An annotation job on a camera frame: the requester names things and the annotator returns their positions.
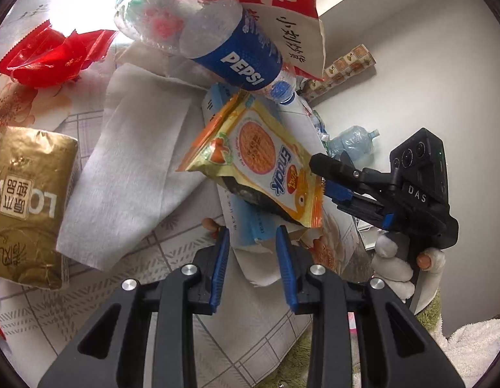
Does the large clear water jug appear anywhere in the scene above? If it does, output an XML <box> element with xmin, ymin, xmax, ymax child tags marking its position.
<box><xmin>325</xmin><ymin>126</ymin><xmax>381</xmax><ymax>159</ymax></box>

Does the white paper towel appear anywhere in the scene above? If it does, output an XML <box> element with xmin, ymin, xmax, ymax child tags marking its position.
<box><xmin>192</xmin><ymin>246</ymin><xmax>313</xmax><ymax>384</ymax></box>
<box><xmin>56</xmin><ymin>42</ymin><xmax>219</xmax><ymax>271</ymax></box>

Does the green mat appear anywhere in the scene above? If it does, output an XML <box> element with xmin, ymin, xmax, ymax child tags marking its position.
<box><xmin>274</xmin><ymin>289</ymin><xmax>450</xmax><ymax>388</ymax></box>

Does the blue label plastic bottle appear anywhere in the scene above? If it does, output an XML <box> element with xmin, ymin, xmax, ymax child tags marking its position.
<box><xmin>113</xmin><ymin>0</ymin><xmax>297</xmax><ymax>103</ymax></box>

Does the person's right hand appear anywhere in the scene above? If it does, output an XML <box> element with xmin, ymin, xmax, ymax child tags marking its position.
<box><xmin>370</xmin><ymin>234</ymin><xmax>447</xmax><ymax>313</ymax></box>

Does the gold tissue packet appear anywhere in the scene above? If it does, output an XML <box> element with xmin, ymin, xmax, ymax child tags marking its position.
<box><xmin>0</xmin><ymin>126</ymin><xmax>80</xmax><ymax>290</ymax></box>

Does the crumpled clear plastic bag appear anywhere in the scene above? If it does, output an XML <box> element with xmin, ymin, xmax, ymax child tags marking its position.
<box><xmin>297</xmin><ymin>77</ymin><xmax>332</xmax><ymax>155</ymax></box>

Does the yellow snack packet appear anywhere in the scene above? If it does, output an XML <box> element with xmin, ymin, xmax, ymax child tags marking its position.
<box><xmin>176</xmin><ymin>91</ymin><xmax>327</xmax><ymax>229</ymax></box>

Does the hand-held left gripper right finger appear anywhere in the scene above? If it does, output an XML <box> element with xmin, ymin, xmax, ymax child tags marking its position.
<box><xmin>275</xmin><ymin>225</ymin><xmax>467</xmax><ymax>388</ymax></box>

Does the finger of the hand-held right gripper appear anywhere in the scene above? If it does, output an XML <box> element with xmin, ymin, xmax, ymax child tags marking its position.
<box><xmin>325</xmin><ymin>181</ymin><xmax>387</xmax><ymax>230</ymax></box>
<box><xmin>309</xmin><ymin>151</ymin><xmax>396</xmax><ymax>201</ymax></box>

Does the tile patterned box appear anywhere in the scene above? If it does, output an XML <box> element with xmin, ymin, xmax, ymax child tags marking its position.
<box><xmin>304</xmin><ymin>44</ymin><xmax>374</xmax><ymax>102</ymax></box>

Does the red white paper bag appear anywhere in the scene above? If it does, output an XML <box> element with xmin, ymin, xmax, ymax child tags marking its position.
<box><xmin>217</xmin><ymin>0</ymin><xmax>327</xmax><ymax>82</ymax></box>

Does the red plastic wrapper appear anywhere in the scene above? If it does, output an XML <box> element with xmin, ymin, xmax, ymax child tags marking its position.
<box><xmin>0</xmin><ymin>22</ymin><xmax>121</xmax><ymax>88</ymax></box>

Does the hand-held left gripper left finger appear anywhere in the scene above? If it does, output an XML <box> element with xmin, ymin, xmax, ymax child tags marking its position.
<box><xmin>37</xmin><ymin>226</ymin><xmax>231</xmax><ymax>388</ymax></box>

